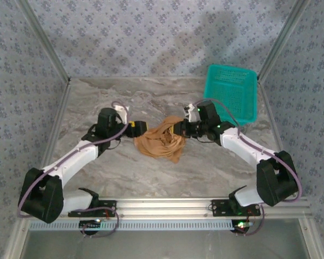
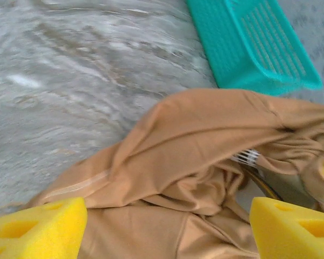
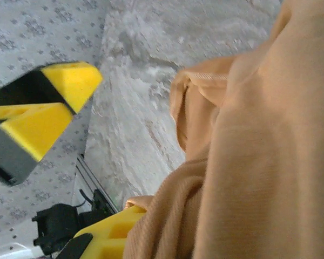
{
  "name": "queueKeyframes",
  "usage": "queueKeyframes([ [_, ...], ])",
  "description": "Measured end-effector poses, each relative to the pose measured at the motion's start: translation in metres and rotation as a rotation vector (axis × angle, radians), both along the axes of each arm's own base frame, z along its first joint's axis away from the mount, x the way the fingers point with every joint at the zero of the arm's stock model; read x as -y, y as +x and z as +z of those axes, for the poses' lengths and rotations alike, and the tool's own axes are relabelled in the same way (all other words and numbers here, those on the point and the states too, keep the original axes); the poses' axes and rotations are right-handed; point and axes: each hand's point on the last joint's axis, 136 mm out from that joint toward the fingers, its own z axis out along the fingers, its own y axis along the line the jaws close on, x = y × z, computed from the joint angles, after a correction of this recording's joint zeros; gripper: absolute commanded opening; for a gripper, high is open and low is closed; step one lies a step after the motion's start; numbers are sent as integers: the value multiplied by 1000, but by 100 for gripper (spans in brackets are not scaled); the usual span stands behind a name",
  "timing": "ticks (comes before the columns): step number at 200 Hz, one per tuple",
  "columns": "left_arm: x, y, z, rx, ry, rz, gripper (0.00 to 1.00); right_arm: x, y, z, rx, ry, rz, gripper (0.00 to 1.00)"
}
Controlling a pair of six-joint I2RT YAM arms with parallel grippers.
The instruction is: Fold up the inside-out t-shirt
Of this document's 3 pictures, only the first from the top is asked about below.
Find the tan t-shirt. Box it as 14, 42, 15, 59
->
133, 115, 186, 164

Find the teal plastic basket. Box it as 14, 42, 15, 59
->
203, 64, 258, 127

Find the small black controller board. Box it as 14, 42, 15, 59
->
232, 220, 253, 235
79, 220, 102, 235

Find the aluminium table side rail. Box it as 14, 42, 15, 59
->
2, 79, 72, 259
258, 79, 323, 259

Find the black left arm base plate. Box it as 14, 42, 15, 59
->
67, 199, 117, 217

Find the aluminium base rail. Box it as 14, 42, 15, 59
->
17, 197, 313, 219

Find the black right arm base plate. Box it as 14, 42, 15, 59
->
212, 199, 261, 217

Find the grey slotted cable duct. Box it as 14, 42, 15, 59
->
28, 219, 234, 231

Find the aluminium frame post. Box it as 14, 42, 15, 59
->
16, 0, 72, 84
256, 0, 313, 81

